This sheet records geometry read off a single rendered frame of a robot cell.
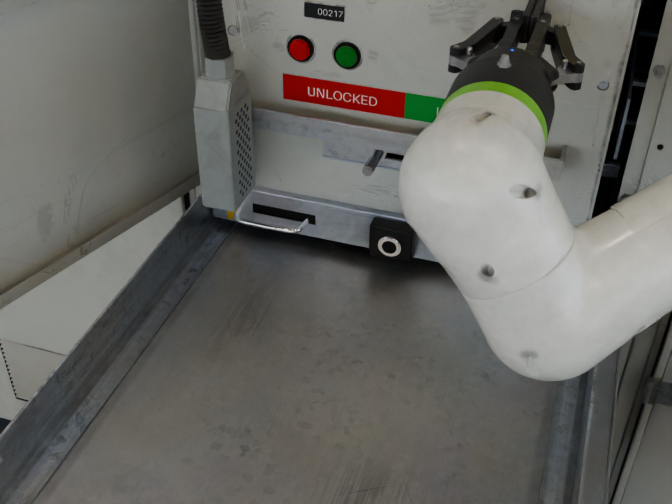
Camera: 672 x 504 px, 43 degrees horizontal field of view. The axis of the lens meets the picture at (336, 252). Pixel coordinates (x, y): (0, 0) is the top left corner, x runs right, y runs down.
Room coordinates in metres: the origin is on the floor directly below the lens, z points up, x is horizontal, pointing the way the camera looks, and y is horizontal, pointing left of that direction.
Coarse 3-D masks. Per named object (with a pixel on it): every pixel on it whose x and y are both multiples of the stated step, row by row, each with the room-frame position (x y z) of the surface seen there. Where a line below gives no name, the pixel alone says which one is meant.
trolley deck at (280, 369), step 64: (256, 256) 0.96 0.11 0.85; (320, 256) 0.96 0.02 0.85; (192, 320) 0.82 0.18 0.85; (256, 320) 0.82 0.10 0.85; (320, 320) 0.82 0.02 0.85; (384, 320) 0.83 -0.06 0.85; (448, 320) 0.83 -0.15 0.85; (128, 384) 0.71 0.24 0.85; (192, 384) 0.71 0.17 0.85; (256, 384) 0.71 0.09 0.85; (320, 384) 0.71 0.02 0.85; (384, 384) 0.71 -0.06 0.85; (448, 384) 0.71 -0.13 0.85; (512, 384) 0.72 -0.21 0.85; (128, 448) 0.61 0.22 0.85; (192, 448) 0.61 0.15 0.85; (256, 448) 0.62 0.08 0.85; (320, 448) 0.62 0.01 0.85; (384, 448) 0.62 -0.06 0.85; (448, 448) 0.62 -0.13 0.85; (512, 448) 0.62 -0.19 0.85
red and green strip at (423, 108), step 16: (288, 80) 1.00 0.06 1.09; (304, 80) 0.99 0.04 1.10; (320, 80) 0.99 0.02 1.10; (288, 96) 1.00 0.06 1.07; (304, 96) 0.99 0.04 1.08; (320, 96) 0.99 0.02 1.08; (336, 96) 0.98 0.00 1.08; (352, 96) 0.97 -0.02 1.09; (368, 96) 0.97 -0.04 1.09; (384, 96) 0.96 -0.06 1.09; (400, 96) 0.96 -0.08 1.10; (416, 96) 0.95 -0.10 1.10; (368, 112) 0.97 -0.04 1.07; (384, 112) 0.96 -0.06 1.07; (400, 112) 0.96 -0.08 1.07; (416, 112) 0.95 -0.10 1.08; (432, 112) 0.94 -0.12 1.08
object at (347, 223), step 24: (264, 192) 1.00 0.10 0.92; (288, 192) 1.00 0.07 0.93; (216, 216) 1.02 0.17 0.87; (264, 216) 1.00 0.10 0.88; (288, 216) 0.99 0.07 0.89; (312, 216) 0.98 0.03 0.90; (336, 216) 0.97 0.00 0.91; (360, 216) 0.96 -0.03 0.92; (384, 216) 0.95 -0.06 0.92; (336, 240) 0.97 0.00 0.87; (360, 240) 0.96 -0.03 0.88
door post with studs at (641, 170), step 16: (656, 48) 1.01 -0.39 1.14; (656, 64) 1.01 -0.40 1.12; (656, 80) 1.00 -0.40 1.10; (656, 96) 1.00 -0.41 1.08; (640, 112) 1.01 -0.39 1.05; (656, 112) 1.00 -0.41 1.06; (640, 128) 1.00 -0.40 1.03; (656, 128) 1.00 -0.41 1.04; (640, 144) 1.00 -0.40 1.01; (656, 144) 0.99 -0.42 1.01; (640, 160) 1.00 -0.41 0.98; (656, 160) 0.99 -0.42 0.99; (624, 176) 1.01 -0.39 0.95; (640, 176) 1.00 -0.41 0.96; (656, 176) 0.99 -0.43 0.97; (624, 192) 1.00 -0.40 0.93; (624, 352) 0.98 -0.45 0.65
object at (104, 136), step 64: (0, 0) 0.94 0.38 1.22; (64, 0) 1.03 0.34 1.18; (128, 0) 1.11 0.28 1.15; (0, 64) 0.94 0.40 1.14; (64, 64) 1.01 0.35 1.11; (128, 64) 1.10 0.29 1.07; (192, 64) 1.19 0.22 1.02; (0, 128) 0.93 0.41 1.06; (64, 128) 1.00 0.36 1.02; (128, 128) 1.08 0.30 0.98; (192, 128) 1.18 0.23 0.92; (0, 192) 0.91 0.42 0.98; (64, 192) 0.98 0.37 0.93; (128, 192) 1.07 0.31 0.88; (0, 256) 0.89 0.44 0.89; (64, 256) 0.93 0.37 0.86
